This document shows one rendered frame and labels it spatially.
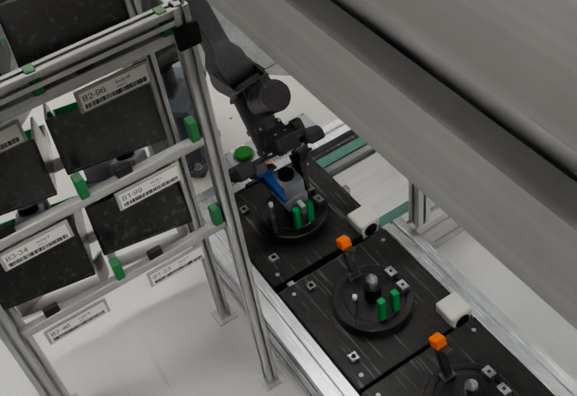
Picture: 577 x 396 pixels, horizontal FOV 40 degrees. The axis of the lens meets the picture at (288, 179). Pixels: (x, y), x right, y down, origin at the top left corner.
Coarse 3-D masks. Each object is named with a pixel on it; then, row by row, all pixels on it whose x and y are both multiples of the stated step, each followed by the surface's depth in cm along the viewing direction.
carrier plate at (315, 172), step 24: (312, 168) 163; (240, 192) 160; (264, 192) 160; (336, 192) 158; (240, 216) 156; (336, 216) 153; (264, 240) 151; (312, 240) 150; (360, 240) 150; (264, 264) 147; (288, 264) 147; (312, 264) 146
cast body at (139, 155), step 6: (138, 150) 127; (144, 150) 127; (120, 156) 124; (126, 156) 125; (132, 156) 125; (138, 156) 125; (144, 156) 127; (114, 162) 125; (120, 162) 124; (132, 162) 124; (138, 162) 124; (114, 174) 125; (150, 174) 126; (138, 180) 125; (126, 186) 126; (114, 192) 127
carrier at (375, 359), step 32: (384, 256) 145; (288, 288) 143; (320, 288) 142; (352, 288) 139; (384, 288) 138; (416, 288) 140; (320, 320) 137; (352, 320) 134; (384, 320) 134; (416, 320) 135; (448, 320) 133; (384, 352) 132; (416, 352) 132; (352, 384) 129
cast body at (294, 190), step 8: (288, 168) 146; (280, 176) 145; (288, 176) 145; (296, 176) 146; (280, 184) 145; (288, 184) 145; (296, 184) 145; (272, 192) 151; (288, 192) 145; (296, 192) 146; (304, 192) 147; (280, 200) 149; (288, 200) 146; (296, 200) 147; (304, 200) 148; (288, 208) 147; (304, 208) 146
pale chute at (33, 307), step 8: (96, 256) 129; (96, 264) 121; (104, 264) 141; (96, 272) 120; (104, 272) 132; (88, 280) 142; (96, 280) 135; (104, 280) 124; (64, 288) 146; (72, 288) 139; (80, 288) 132; (88, 288) 126; (40, 296) 143; (48, 296) 140; (56, 296) 133; (64, 296) 127; (72, 296) 121; (24, 304) 124; (32, 304) 131; (40, 304) 129; (48, 304) 124; (24, 312) 121; (32, 312) 121; (40, 312) 118
